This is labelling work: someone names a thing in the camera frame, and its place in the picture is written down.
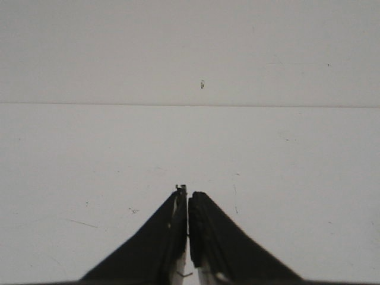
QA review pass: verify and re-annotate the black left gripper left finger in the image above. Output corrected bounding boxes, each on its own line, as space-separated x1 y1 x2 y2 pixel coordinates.
81 185 188 281

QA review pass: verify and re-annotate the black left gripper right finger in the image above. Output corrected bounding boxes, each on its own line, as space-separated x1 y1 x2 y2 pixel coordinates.
188 192 302 281

